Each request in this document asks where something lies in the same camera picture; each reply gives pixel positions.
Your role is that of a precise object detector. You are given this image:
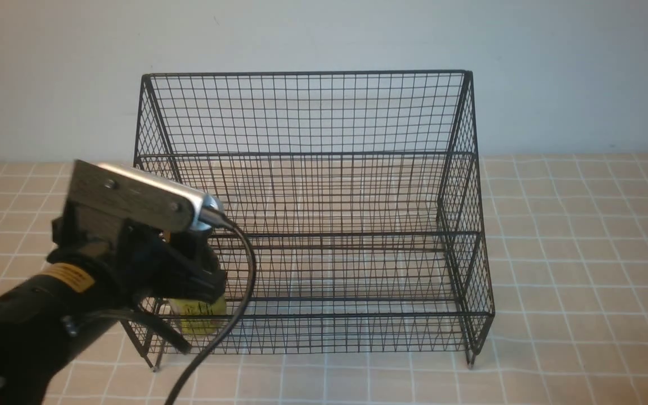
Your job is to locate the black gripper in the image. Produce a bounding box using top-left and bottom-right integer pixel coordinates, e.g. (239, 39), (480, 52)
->
(47, 202), (227, 303)

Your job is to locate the dark sauce bottle yellow cap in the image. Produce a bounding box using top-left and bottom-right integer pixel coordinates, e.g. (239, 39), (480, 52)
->
(169, 295), (227, 336)

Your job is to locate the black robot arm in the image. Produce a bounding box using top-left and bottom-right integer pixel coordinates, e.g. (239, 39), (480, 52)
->
(0, 201), (226, 404)

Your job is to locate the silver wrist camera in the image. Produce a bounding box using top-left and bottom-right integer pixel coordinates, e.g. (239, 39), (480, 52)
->
(67, 160), (226, 232)

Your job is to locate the black camera cable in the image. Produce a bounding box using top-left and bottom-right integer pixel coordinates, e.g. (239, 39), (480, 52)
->
(164, 217), (258, 405)

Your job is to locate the black wire mesh shelf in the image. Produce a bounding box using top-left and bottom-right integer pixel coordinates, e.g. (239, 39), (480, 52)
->
(133, 70), (496, 367)

